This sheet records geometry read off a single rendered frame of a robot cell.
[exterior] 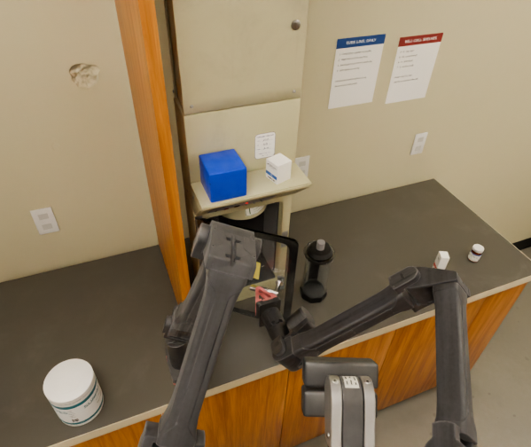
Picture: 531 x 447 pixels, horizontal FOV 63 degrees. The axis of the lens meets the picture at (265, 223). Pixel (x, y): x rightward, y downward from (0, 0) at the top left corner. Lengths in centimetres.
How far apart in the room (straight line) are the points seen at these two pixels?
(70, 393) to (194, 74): 90
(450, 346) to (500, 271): 110
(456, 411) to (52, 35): 136
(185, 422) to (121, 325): 90
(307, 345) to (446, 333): 34
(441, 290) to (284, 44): 67
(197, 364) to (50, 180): 110
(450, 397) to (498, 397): 193
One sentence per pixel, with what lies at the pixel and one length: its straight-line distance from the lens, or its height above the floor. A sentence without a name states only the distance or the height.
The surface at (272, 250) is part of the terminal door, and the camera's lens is 125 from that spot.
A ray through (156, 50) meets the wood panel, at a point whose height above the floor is 191.
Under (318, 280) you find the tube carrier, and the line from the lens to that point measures 155.
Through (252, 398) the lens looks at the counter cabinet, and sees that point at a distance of 167.
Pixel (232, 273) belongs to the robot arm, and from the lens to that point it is 66.
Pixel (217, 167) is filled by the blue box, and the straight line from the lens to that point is 111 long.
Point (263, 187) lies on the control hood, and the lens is 119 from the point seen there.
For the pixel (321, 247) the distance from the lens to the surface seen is 148.
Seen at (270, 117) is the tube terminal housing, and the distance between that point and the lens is 119.
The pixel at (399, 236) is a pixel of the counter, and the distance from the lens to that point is 199.
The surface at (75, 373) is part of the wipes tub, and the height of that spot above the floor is 109.
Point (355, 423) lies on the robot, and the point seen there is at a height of 173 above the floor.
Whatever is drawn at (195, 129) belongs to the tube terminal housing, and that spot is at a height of 167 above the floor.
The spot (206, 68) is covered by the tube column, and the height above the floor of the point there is 182.
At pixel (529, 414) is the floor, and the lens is 286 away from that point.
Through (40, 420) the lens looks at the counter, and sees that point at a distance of 152.
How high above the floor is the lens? 221
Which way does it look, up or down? 41 degrees down
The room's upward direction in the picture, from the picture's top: 2 degrees clockwise
